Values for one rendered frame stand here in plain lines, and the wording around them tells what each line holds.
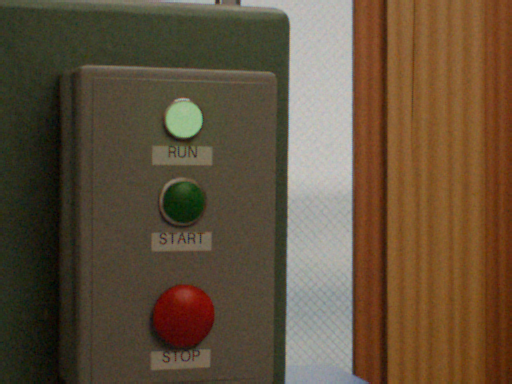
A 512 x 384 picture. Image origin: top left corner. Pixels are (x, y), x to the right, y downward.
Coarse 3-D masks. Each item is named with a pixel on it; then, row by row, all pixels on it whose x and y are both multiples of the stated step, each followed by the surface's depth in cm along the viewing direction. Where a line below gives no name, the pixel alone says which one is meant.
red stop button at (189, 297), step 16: (176, 288) 60; (192, 288) 60; (160, 304) 60; (176, 304) 60; (192, 304) 60; (208, 304) 61; (160, 320) 60; (176, 320) 60; (192, 320) 60; (208, 320) 61; (176, 336) 60; (192, 336) 60
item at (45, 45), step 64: (0, 0) 63; (64, 0) 65; (128, 0) 66; (0, 64) 63; (64, 64) 65; (128, 64) 66; (192, 64) 67; (256, 64) 68; (0, 128) 64; (0, 192) 64; (0, 256) 64; (0, 320) 64
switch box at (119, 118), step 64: (64, 128) 63; (128, 128) 60; (256, 128) 62; (64, 192) 63; (128, 192) 60; (256, 192) 62; (64, 256) 63; (128, 256) 60; (192, 256) 61; (256, 256) 62; (64, 320) 63; (128, 320) 60; (256, 320) 63
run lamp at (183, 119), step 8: (168, 104) 60; (176, 104) 60; (184, 104) 60; (192, 104) 60; (168, 112) 60; (176, 112) 60; (184, 112) 60; (192, 112) 60; (200, 112) 61; (168, 120) 60; (176, 120) 60; (184, 120) 60; (192, 120) 60; (200, 120) 60; (168, 128) 60; (176, 128) 60; (184, 128) 60; (192, 128) 60; (200, 128) 61; (176, 136) 60; (184, 136) 60; (192, 136) 61
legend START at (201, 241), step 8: (200, 232) 61; (208, 232) 61; (152, 240) 60; (160, 240) 61; (168, 240) 61; (176, 240) 61; (184, 240) 61; (192, 240) 61; (200, 240) 61; (208, 240) 61; (152, 248) 60; (160, 248) 61; (168, 248) 61; (176, 248) 61; (184, 248) 61; (192, 248) 61; (200, 248) 61; (208, 248) 61
